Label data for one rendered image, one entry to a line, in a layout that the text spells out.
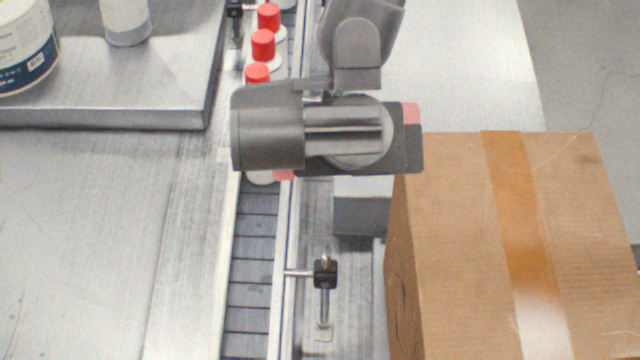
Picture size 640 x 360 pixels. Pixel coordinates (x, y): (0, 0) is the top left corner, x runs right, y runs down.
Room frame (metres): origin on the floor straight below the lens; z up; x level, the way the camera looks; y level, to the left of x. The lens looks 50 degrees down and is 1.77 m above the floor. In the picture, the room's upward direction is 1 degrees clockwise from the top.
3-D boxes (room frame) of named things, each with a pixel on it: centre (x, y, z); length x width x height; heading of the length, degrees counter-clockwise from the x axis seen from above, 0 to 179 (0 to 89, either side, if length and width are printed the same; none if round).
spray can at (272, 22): (0.89, 0.08, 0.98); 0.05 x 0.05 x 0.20
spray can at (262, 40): (0.82, 0.08, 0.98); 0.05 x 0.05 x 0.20
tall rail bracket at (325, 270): (0.53, 0.02, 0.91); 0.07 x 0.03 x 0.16; 89
